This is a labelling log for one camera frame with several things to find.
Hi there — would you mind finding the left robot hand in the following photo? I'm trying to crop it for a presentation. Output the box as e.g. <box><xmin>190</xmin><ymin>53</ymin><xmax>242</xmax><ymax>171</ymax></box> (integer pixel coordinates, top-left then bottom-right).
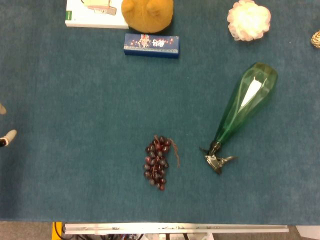
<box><xmin>0</xmin><ymin>102</ymin><xmax>18</xmax><ymax>148</ymax></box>

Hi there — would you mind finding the green glass bottle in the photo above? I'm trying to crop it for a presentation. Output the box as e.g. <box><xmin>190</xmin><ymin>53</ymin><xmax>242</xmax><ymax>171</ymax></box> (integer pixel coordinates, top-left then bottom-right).
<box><xmin>199</xmin><ymin>62</ymin><xmax>279</xmax><ymax>175</ymax></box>

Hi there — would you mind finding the blue felt table cloth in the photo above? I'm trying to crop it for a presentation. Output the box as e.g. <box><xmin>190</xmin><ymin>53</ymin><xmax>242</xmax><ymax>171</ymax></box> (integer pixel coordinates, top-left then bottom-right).
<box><xmin>0</xmin><ymin>0</ymin><xmax>320</xmax><ymax>226</ymax></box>

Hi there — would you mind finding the white flat product box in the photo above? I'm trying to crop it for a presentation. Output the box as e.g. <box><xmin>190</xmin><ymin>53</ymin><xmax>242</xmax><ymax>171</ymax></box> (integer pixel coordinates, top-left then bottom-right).
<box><xmin>64</xmin><ymin>0</ymin><xmax>130</xmax><ymax>30</ymax></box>

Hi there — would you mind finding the dark red grape bunch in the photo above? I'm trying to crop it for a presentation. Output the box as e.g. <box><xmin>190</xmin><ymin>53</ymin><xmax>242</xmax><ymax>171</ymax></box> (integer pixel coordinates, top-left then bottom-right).
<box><xmin>143</xmin><ymin>134</ymin><xmax>181</xmax><ymax>192</ymax></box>

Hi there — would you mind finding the blue printed rectangular box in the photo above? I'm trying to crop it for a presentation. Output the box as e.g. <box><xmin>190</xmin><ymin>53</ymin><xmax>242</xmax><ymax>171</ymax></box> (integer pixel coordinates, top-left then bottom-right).
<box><xmin>123</xmin><ymin>33</ymin><xmax>180</xmax><ymax>60</ymax></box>

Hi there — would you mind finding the brown plush toy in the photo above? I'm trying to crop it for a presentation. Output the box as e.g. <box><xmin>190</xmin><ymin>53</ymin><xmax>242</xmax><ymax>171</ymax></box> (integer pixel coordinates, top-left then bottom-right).
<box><xmin>121</xmin><ymin>0</ymin><xmax>175</xmax><ymax>34</ymax></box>

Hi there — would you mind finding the white pink bath pouf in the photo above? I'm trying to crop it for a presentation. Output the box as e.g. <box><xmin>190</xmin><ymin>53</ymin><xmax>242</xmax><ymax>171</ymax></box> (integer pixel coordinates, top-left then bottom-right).
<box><xmin>226</xmin><ymin>0</ymin><xmax>272</xmax><ymax>42</ymax></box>

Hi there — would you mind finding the white panel piece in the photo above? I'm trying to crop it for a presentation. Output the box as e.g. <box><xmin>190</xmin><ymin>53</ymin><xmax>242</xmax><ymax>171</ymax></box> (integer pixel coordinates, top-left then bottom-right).
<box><xmin>295</xmin><ymin>224</ymin><xmax>320</xmax><ymax>239</ymax></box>

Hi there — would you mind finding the yellow frame part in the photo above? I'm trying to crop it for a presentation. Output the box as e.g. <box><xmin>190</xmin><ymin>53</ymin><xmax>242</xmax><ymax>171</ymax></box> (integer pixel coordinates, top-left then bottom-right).
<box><xmin>51</xmin><ymin>221</ymin><xmax>64</xmax><ymax>240</ymax></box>

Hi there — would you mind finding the aluminium profile rail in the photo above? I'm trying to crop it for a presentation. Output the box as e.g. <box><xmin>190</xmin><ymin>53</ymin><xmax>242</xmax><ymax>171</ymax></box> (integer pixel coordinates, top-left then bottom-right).
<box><xmin>62</xmin><ymin>223</ymin><xmax>290</xmax><ymax>235</ymax></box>

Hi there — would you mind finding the beige twisted rope bundle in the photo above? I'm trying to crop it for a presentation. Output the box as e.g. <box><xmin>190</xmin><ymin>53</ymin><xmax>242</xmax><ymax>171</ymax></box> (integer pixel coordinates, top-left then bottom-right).
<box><xmin>310</xmin><ymin>29</ymin><xmax>320</xmax><ymax>49</ymax></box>

